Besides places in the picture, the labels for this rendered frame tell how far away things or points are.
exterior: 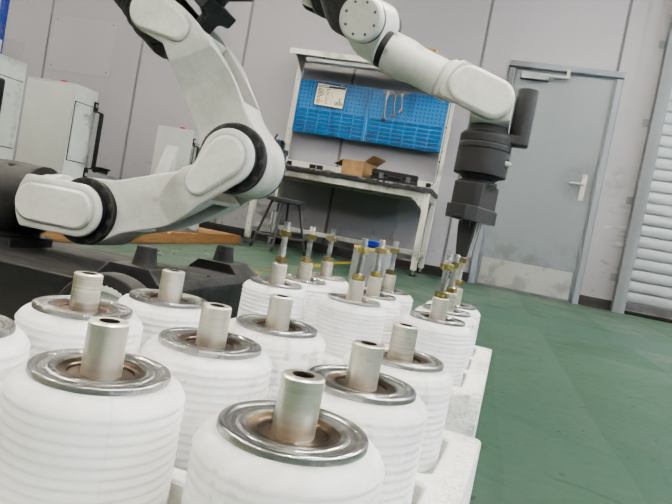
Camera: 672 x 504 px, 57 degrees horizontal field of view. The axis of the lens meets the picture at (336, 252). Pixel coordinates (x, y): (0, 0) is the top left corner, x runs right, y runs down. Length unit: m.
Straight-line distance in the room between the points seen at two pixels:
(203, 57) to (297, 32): 5.33
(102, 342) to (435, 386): 0.27
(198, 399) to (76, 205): 0.98
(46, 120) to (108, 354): 3.23
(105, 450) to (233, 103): 1.01
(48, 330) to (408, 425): 0.27
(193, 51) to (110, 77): 6.14
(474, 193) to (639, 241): 5.05
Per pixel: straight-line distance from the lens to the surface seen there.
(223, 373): 0.43
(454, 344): 0.81
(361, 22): 1.09
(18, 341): 0.43
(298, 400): 0.30
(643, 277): 6.05
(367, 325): 0.83
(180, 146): 4.61
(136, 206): 1.35
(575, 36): 6.31
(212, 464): 0.29
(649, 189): 6.04
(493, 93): 1.04
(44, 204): 1.42
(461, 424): 0.78
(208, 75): 1.31
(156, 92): 7.10
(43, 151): 3.55
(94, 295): 0.52
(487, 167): 1.04
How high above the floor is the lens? 0.36
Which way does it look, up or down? 3 degrees down
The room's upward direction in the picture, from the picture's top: 10 degrees clockwise
